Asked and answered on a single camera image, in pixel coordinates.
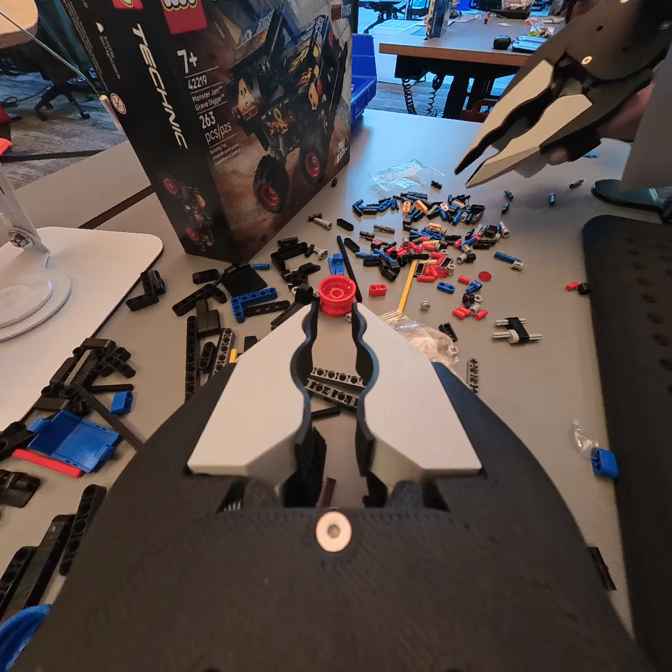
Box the clear empty plastic bag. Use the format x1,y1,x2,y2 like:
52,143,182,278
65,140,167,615
369,160,444,191

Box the blue and red panel piece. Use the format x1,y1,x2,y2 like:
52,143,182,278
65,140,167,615
12,409,121,478

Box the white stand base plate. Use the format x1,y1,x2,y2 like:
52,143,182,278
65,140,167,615
0,227,163,426

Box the toy truck box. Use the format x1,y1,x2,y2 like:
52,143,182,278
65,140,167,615
60,0,354,263

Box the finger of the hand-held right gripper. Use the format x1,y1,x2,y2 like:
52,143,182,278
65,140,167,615
454,58,558,176
464,93,595,189

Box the blue tray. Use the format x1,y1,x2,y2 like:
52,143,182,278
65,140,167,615
351,34,378,127

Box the grey pin assembly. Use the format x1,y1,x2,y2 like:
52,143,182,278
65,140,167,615
492,316,543,344

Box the pile of small building pieces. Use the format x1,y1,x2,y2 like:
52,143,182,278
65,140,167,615
353,191,526,284

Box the red wheel hub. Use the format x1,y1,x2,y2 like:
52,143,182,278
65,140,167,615
318,276,357,318

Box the long black axle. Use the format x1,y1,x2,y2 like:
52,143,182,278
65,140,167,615
337,236,360,302

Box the black office chair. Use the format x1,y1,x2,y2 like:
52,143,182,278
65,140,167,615
34,52,90,121

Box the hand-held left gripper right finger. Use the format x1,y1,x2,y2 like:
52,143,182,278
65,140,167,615
352,302,484,507

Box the white round object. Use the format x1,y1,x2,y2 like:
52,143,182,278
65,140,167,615
0,142,71,329

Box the black dimpled panel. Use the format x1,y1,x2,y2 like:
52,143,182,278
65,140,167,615
582,215,672,667

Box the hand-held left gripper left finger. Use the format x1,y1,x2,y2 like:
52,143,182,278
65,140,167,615
185,302,326,507

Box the clear plastic bag with parts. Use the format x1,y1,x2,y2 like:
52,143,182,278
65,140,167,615
391,319,460,365

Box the blue angled beam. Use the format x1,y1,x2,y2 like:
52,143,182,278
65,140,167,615
231,288,277,322

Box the dark brown long axle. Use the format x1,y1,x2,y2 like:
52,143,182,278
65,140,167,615
73,383,145,449

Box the person's right hand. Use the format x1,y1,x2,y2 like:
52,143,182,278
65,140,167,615
543,84,657,165

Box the background wooden desk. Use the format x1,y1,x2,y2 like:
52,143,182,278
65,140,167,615
379,16,568,119

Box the pile of large black beams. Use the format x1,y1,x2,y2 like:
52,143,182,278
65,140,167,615
0,236,368,620

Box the blue wheel hub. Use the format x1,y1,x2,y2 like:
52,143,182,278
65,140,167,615
0,604,51,672

